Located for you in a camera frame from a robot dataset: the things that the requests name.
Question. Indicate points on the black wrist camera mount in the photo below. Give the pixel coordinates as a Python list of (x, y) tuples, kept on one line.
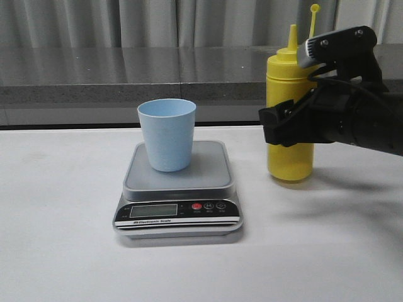
[(350, 52)]

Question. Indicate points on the grey stone counter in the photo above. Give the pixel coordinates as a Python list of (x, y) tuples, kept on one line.
[(102, 87)]

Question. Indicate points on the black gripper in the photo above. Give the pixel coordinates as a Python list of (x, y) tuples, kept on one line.
[(324, 115)]

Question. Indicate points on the grey curtain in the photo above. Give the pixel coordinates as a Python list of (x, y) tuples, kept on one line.
[(127, 24)]

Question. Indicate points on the silver electronic kitchen scale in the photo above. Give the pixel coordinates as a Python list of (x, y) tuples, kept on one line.
[(196, 205)]

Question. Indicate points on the yellow squeeze bottle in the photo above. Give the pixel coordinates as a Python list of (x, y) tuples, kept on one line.
[(287, 83)]

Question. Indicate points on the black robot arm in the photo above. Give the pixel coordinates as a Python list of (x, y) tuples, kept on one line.
[(377, 121)]

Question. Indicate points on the light blue plastic cup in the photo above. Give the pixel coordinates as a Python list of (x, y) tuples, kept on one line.
[(167, 127)]

